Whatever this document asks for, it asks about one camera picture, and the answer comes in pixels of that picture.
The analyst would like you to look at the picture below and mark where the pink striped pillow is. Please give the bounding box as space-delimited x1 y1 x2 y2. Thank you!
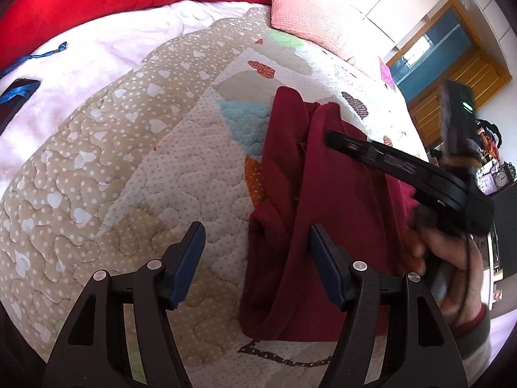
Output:
270 0 385 77

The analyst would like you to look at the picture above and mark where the blue lanyard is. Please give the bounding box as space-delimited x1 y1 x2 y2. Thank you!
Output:
0 41 69 105

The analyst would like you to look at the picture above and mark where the maroon knit garment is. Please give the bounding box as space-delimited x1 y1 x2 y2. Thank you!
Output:
240 87 429 342

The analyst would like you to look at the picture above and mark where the blue glass door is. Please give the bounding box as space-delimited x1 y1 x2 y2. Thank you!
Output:
394 7 474 98

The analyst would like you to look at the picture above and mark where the wooden door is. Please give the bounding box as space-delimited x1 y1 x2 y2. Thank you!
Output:
408 54 513 147

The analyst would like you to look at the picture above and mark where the patchwork heart-print quilt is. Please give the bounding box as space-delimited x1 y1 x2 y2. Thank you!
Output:
0 6 429 388

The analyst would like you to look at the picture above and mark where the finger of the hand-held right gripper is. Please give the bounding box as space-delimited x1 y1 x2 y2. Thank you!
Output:
325 129 429 184

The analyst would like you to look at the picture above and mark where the black smartphone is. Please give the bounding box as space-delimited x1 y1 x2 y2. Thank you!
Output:
0 78 42 135

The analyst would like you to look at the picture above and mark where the person's right hand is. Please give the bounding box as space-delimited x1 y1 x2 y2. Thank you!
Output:
404 226 485 318

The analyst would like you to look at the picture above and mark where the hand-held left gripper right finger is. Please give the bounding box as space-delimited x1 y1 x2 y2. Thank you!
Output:
309 223 469 388

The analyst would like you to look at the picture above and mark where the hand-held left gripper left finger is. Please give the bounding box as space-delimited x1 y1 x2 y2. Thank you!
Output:
42 221 206 388

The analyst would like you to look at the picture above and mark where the person's right forearm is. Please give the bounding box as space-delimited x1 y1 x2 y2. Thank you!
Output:
444 301 492 374

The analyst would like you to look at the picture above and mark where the white bed sheet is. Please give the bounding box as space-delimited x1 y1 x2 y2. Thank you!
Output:
0 0 268 197

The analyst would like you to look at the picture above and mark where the cluttered shelf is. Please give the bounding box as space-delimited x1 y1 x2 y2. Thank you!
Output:
474 118 517 195

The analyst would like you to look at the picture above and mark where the black cable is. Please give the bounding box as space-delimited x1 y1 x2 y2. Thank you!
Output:
454 232 474 326

